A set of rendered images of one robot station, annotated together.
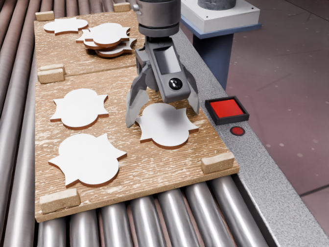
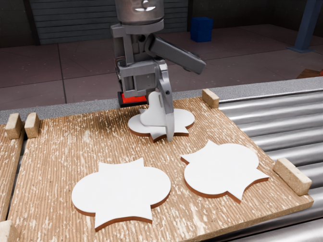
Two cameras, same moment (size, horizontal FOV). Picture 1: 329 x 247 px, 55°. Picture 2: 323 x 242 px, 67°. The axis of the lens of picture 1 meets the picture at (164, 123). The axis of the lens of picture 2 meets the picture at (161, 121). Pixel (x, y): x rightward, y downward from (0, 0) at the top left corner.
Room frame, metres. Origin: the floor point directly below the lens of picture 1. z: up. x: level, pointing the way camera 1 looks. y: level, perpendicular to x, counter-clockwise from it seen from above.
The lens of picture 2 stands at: (0.50, 0.43, 1.22)
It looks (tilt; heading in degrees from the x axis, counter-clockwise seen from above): 32 degrees down; 270
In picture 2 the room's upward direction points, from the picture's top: straight up
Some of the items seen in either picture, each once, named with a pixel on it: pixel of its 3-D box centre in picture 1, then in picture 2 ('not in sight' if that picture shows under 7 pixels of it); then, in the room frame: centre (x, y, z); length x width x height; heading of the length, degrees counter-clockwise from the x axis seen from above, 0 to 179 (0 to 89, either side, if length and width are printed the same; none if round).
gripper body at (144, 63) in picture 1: (158, 54); (141, 57); (0.54, 0.01, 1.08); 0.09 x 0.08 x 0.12; 17
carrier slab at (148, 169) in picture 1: (121, 120); (144, 155); (0.53, 0.09, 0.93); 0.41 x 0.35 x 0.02; 17
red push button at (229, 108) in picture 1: (226, 110); (133, 99); (0.58, -0.14, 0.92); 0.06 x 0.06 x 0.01; 14
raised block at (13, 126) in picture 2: not in sight; (14, 126); (0.79, 0.03, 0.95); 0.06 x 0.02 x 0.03; 109
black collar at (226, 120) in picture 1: (226, 110); (133, 99); (0.58, -0.14, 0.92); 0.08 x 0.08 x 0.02; 14
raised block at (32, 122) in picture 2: not in sight; (32, 124); (0.76, 0.02, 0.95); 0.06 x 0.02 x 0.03; 107
